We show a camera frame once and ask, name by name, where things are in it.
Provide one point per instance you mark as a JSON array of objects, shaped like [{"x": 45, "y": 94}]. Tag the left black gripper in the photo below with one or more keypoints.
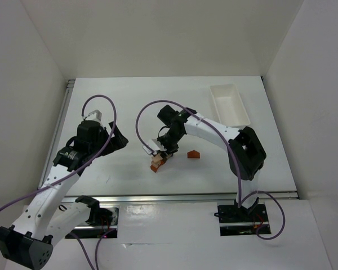
[{"x": 112, "y": 138}]

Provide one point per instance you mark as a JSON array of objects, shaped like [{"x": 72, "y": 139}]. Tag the long light wood block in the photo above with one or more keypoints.
[{"x": 157, "y": 160}]

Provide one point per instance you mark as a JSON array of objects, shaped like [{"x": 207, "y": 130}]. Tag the orange triangular roof block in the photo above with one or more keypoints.
[{"x": 193, "y": 154}]

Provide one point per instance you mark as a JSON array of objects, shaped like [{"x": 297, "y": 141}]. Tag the white plastic bin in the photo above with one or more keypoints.
[{"x": 229, "y": 107}]

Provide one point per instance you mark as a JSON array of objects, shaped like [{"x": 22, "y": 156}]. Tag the orange arch block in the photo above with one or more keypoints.
[{"x": 154, "y": 168}]

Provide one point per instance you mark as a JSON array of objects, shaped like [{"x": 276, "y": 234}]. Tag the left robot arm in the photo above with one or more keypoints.
[{"x": 30, "y": 240}]

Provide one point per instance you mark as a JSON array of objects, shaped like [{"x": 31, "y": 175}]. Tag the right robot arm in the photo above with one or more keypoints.
[{"x": 245, "y": 152}]

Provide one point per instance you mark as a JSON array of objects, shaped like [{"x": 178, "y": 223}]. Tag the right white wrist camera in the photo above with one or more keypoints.
[{"x": 153, "y": 147}]

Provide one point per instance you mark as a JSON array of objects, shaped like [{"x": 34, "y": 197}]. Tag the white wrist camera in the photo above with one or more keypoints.
[
  {"x": 153, "y": 147},
  {"x": 95, "y": 115}
]

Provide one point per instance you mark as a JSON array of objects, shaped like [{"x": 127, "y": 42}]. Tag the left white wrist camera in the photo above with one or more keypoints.
[{"x": 95, "y": 115}]

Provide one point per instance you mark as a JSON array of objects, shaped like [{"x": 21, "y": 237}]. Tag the aluminium front rail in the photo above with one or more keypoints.
[{"x": 176, "y": 198}]

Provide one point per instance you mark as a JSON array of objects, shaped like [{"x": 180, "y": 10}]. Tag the aluminium rail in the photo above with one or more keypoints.
[
  {"x": 57, "y": 132},
  {"x": 176, "y": 198}
]

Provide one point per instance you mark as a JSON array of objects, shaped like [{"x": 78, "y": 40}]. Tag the aluminium left rail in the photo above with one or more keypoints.
[{"x": 57, "y": 132}]

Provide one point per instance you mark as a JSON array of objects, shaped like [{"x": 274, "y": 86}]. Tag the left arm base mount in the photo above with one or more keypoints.
[{"x": 105, "y": 222}]

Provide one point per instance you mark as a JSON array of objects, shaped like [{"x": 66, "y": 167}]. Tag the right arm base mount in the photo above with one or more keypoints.
[{"x": 234, "y": 222}]

